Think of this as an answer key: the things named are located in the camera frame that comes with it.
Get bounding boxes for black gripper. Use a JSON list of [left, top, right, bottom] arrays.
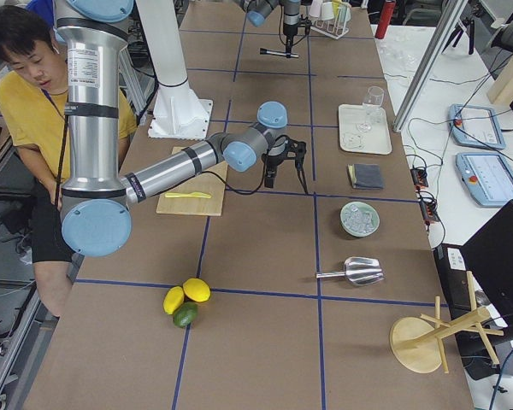
[[262, 135, 307, 188], [282, 15, 312, 56]]

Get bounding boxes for steel muddler black tip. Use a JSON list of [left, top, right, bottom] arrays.
[[259, 48, 300, 59]]

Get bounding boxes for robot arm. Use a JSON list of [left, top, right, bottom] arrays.
[[234, 0, 312, 59], [54, 1, 306, 256]]

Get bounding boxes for pink cup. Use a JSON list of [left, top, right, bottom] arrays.
[[309, 0, 322, 20]]

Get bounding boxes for white cup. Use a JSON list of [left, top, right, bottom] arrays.
[[320, 1, 334, 21]]

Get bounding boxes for yellow cup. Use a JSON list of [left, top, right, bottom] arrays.
[[332, 1, 340, 18]]

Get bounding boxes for green cup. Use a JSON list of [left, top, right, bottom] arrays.
[[337, 2, 351, 25]]

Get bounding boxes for yellow lemon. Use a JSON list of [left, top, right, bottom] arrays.
[[182, 278, 211, 302], [162, 286, 185, 315]]

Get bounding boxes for cream bear tray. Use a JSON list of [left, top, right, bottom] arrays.
[[338, 104, 392, 155]]

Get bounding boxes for grey folded cloth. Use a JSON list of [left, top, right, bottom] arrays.
[[347, 163, 384, 190]]

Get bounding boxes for wooden cutting board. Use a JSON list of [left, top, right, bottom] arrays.
[[156, 162, 227, 216]]

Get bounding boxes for yellow plastic knife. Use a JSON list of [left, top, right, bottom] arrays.
[[163, 191, 212, 199]]

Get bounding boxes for red bottle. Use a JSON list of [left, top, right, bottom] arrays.
[[374, 0, 396, 39]]

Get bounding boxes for green bowl of ice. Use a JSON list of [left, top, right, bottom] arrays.
[[339, 202, 380, 237]]

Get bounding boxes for clear wine glass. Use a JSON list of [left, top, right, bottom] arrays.
[[360, 86, 385, 132]]

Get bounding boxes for steel ice scoop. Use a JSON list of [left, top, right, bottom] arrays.
[[315, 256, 385, 286]]

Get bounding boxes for teach pendant tablet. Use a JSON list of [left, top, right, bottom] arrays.
[[455, 153, 513, 208], [447, 104, 506, 149]]

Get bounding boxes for green lime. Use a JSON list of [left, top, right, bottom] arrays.
[[173, 302, 198, 328]]

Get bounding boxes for wooden stand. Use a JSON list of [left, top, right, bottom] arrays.
[[389, 271, 504, 373]]

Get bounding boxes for black monitor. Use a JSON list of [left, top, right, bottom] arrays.
[[433, 198, 513, 343]]

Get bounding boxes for seated person yellow shirt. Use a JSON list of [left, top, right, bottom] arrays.
[[0, 9, 138, 318]]

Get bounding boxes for white wire cup rack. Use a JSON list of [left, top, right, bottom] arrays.
[[309, 0, 350, 39]]

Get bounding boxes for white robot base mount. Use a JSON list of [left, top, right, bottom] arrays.
[[136, 0, 213, 140]]

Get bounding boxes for aluminium frame post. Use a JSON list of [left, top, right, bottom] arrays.
[[392, 0, 469, 132]]

